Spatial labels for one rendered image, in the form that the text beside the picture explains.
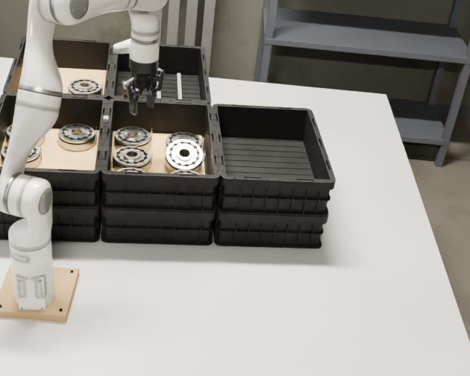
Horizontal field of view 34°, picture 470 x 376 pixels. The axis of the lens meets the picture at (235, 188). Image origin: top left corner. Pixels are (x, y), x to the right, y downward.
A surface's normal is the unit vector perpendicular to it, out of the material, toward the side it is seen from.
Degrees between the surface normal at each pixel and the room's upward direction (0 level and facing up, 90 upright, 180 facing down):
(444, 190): 0
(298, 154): 0
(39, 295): 89
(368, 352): 0
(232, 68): 90
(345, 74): 90
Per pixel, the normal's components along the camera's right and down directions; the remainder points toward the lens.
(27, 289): 0.07, 0.55
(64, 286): 0.07, -0.84
